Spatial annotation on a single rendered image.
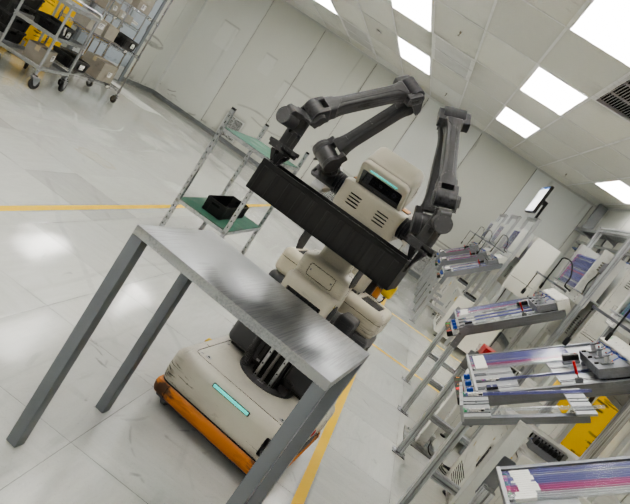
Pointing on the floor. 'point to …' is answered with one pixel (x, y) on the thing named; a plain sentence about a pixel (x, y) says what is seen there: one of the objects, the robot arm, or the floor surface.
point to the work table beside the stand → (239, 279)
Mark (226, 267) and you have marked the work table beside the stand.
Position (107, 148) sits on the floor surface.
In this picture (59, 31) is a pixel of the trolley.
